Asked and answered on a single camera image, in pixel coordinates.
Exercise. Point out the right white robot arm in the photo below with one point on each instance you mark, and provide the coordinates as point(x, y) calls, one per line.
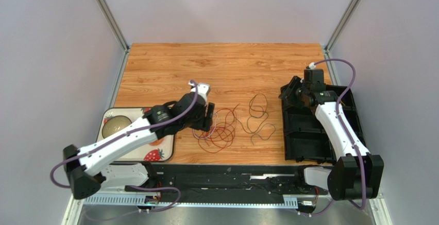
point(320, 123)

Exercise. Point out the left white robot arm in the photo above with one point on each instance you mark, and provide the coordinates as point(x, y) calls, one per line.
point(89, 169)

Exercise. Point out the black compartment organizer bin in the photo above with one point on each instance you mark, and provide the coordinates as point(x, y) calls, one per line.
point(304, 136)

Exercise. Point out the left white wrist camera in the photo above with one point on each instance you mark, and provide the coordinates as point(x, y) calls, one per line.
point(203, 89)

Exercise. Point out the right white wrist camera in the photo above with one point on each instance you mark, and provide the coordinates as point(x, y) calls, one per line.
point(312, 66)

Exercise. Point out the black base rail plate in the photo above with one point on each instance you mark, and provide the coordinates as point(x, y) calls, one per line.
point(229, 184)

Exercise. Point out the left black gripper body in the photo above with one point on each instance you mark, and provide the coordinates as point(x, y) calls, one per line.
point(197, 123)

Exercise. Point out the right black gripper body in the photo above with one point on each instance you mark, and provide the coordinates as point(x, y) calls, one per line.
point(295, 89)

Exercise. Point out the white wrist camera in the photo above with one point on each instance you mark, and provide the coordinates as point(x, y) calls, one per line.
point(312, 66)
point(203, 89)

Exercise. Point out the strawberry print white tray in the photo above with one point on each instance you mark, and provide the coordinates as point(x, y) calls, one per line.
point(158, 151)

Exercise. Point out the cream enamel bowl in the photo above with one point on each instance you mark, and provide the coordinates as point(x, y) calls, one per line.
point(114, 124)

